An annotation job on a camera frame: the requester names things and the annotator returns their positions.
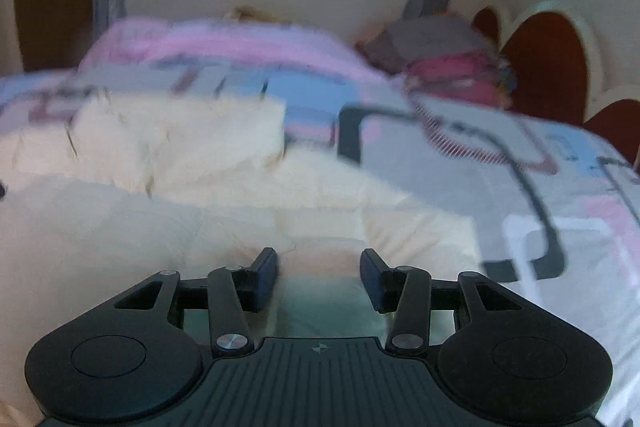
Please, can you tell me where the cream white comforter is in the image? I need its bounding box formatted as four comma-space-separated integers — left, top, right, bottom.
1, 95, 480, 426

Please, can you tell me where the folded grey pink clothes pile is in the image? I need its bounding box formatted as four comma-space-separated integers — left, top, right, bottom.
356, 14, 514, 109

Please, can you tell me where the patterned grey blue bedsheet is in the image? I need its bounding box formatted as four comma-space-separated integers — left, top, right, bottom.
1, 59, 639, 426

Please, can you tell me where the pink blanket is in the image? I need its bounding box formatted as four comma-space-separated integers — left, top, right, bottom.
79, 17, 387, 83

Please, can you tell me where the red heart-shaped headboard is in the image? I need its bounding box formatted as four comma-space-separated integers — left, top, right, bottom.
472, 1, 639, 162

